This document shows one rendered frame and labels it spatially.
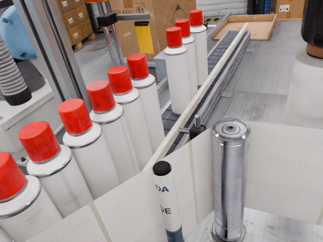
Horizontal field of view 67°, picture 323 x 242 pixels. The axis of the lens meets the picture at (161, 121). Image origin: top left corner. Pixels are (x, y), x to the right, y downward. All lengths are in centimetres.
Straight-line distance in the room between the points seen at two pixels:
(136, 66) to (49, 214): 25
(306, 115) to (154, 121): 25
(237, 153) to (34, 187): 21
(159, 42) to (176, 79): 46
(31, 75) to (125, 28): 47
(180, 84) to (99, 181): 31
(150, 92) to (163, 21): 62
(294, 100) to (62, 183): 36
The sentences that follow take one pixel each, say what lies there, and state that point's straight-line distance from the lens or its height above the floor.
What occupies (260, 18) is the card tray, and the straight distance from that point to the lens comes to 154.
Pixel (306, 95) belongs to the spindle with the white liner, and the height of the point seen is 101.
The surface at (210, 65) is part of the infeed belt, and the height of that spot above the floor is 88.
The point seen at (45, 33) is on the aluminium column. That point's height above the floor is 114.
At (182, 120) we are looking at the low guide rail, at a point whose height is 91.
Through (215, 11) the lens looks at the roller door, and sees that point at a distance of 481.
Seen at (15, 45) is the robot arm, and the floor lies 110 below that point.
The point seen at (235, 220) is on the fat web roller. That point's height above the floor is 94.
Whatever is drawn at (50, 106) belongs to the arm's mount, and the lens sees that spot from 75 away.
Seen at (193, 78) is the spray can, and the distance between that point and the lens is 64.
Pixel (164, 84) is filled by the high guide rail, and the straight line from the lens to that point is 60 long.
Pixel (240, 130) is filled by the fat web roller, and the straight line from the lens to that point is 26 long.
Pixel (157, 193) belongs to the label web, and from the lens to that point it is 24.
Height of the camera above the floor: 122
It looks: 34 degrees down
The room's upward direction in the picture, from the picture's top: 10 degrees counter-clockwise
